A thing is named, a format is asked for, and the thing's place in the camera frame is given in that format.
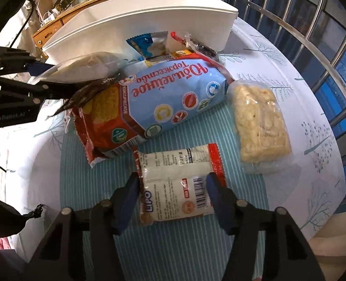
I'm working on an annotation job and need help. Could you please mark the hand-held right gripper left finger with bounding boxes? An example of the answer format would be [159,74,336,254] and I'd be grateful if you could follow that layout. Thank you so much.
[25,172,141,281]

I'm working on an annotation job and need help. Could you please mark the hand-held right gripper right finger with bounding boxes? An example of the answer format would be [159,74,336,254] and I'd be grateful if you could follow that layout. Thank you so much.
[205,173,326,281]

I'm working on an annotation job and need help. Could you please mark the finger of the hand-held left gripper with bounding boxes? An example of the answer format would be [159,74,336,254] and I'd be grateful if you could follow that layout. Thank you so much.
[0,75,85,105]
[0,46,57,77]

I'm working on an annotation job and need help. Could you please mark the clear bread packet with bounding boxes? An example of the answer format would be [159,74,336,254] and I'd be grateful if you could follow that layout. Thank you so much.
[28,51,130,87]

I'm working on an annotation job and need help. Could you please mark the white red-edged snack packet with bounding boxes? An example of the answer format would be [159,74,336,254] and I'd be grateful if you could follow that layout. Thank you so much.
[132,143,228,228]

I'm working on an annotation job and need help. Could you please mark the clear puffed rice bar pack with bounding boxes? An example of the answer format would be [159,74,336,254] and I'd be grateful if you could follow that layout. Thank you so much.
[227,79,293,174]

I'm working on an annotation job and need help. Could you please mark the white plastic storage bin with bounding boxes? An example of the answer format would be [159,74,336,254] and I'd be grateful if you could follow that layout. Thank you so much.
[41,0,239,68]

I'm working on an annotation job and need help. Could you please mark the blue and red biscuit packet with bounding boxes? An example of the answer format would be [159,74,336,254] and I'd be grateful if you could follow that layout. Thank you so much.
[72,59,236,169]

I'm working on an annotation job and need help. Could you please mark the dark snack packet red edges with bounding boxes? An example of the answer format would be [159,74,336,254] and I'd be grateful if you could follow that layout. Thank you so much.
[171,31,220,62]

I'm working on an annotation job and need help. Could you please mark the white charger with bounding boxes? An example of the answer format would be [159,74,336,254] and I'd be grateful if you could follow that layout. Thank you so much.
[41,9,63,26]

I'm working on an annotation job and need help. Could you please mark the teal striped placemat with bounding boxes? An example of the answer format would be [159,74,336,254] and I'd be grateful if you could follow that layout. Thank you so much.
[59,102,271,281]

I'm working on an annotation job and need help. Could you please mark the wooden desk with drawers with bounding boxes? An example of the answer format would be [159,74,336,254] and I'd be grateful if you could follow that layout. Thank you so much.
[32,0,159,57]

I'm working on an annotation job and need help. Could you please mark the dark patterned pouch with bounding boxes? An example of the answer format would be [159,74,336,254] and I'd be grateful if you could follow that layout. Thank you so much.
[53,0,78,14]

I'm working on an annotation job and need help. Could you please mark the small blue white packet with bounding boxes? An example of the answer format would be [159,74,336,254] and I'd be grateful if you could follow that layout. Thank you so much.
[126,31,169,60]

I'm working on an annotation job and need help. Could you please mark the tree print tablecloth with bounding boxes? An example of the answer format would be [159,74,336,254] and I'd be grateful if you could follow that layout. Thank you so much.
[0,15,346,265]

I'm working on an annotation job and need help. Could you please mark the metal window grille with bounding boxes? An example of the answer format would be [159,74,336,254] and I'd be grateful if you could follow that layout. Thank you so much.
[224,0,346,213]

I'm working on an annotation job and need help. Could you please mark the black cable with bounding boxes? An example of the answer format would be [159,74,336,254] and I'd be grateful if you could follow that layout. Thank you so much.
[8,0,39,51]

